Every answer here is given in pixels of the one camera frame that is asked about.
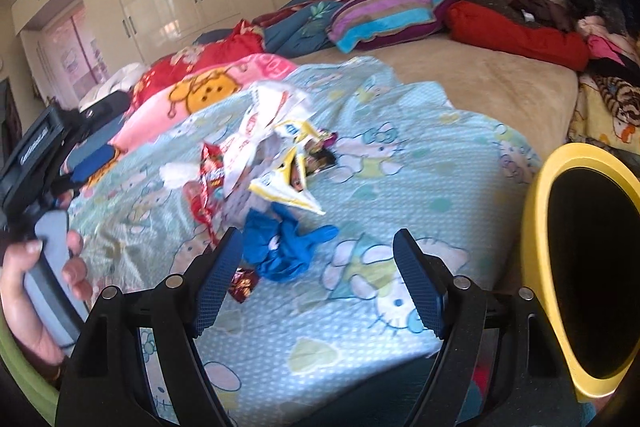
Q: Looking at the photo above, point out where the green sleeve forearm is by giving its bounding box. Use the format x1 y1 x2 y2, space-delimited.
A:
1 315 60 426

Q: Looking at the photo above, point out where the colourful dark candy wrapper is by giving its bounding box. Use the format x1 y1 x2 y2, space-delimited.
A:
304 132 338 176

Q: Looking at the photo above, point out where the beige plush bed blanket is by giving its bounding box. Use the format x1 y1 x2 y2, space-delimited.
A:
294 34 578 159

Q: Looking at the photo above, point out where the person's left hand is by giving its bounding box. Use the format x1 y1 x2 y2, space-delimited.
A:
1 231 92 377

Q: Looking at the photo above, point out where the red floral quilt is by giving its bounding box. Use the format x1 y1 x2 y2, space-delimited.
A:
130 20 265 112

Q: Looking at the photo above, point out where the red pillow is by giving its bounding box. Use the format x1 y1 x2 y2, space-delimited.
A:
445 1 589 72

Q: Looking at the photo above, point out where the yellow rimmed trash bin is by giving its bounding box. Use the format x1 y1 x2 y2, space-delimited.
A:
521 143 639 401

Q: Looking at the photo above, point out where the small red foil wrapper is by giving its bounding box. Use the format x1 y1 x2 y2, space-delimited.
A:
228 268 259 303

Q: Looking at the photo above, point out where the striped purple blue pillow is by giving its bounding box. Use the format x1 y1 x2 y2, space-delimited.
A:
328 0 460 53

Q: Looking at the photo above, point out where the red snack wrapper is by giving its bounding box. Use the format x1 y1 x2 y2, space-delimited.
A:
182 142 224 246

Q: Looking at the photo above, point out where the yellow white snack wrapper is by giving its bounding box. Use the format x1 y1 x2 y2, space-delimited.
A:
250 120 324 216

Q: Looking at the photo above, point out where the pink Pooh bear blanket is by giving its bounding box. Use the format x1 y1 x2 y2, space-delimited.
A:
108 53 297 155

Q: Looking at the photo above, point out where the white printed plastic bag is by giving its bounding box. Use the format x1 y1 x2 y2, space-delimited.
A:
159 80 314 212

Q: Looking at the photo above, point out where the light blue Hello Kitty sheet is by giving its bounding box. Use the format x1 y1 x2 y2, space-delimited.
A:
70 58 541 426

